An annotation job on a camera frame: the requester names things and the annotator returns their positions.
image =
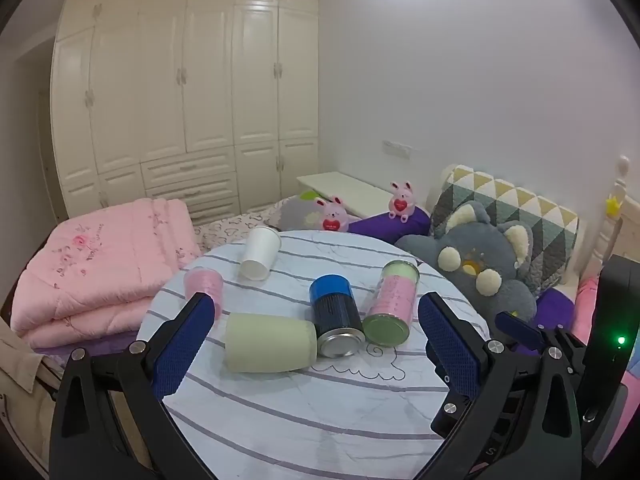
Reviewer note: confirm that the light green cup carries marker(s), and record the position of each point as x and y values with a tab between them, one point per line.
265	342

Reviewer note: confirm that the cream wardrobe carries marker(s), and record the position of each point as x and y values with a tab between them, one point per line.
175	100

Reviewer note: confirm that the blue can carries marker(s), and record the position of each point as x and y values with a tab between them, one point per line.
332	310

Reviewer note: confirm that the yellow star decoration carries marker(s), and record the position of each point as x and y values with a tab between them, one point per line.
613	205

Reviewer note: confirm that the cream bed headboard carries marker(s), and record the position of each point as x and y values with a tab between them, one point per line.
612	240

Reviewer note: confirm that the grey plush cat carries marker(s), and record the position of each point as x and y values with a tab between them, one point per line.
480	270

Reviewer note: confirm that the white paper cup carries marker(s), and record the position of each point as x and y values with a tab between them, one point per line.
258	255

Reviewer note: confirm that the grey cushion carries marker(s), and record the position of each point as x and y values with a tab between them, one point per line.
292	212

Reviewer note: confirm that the pink cup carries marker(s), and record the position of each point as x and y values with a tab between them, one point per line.
205	285

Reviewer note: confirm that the heart print bed sheet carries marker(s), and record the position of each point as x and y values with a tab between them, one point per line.
225	230

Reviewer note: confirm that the pink bunny toy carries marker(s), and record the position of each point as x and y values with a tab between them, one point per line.
331	216
401	202

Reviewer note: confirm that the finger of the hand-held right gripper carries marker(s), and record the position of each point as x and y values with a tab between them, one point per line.
515	330

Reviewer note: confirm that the white wall socket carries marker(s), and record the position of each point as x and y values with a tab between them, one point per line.
396	149

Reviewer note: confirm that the pink and green can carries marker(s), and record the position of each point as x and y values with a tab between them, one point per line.
392	300

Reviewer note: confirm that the pink folded quilt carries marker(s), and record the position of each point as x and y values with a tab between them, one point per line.
100	270

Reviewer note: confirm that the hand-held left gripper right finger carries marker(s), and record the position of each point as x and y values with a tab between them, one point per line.
450	347

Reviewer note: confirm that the purple pillow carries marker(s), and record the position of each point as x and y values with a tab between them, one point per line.
380	227

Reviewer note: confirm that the purple cushion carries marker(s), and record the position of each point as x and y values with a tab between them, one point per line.
557	307

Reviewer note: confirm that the triangle patterned cushion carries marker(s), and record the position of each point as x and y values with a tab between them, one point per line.
540	215

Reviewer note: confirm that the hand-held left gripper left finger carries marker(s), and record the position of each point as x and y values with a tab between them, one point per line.
182	347

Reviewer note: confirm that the striped round tablecloth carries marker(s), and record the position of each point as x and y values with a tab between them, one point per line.
300	410

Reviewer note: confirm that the white bedside table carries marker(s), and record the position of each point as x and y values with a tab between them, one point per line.
345	187

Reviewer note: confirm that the beige garment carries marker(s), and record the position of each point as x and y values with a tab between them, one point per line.
20	400

